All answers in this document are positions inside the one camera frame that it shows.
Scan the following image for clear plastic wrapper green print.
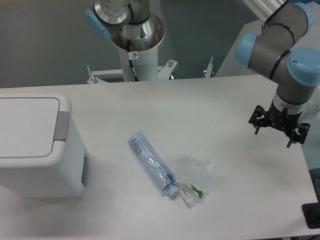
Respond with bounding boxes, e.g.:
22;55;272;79
174;156;215;208

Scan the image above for clear crushed plastic bottle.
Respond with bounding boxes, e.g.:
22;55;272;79
127;132;179;197

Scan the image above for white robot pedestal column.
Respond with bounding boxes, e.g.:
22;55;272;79
109;13;166;83

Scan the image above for white metal base frame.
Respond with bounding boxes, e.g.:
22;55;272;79
86;57;216;84

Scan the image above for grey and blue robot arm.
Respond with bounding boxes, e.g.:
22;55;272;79
85;0;320;144

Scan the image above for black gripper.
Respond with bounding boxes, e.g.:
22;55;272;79
248;102;311;148

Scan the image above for white umbrella with text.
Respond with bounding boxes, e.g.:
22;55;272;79
216;18;320;124

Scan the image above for black cable on pedestal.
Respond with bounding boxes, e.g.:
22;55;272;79
126;38;140;83

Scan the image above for white push-lid trash can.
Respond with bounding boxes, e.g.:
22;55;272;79
0;93;88;198

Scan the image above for black device at table edge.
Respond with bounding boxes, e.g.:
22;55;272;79
302;202;320;229

